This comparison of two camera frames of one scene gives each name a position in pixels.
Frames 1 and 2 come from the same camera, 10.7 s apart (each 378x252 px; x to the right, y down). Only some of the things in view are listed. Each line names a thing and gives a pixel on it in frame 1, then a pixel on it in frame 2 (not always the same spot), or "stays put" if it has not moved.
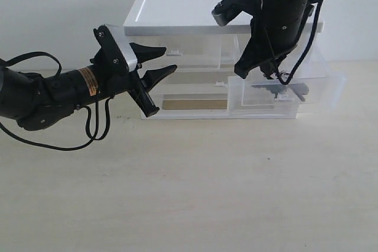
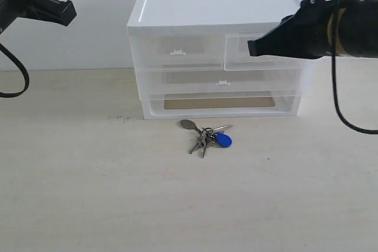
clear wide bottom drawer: x=191 y=105 stays put
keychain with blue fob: x=298 y=89 → x=208 y=136
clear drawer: x=191 y=52 stays put
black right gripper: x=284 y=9 → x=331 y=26
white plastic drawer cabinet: x=204 y=85 stays put
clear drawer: x=260 y=97 → x=237 y=57
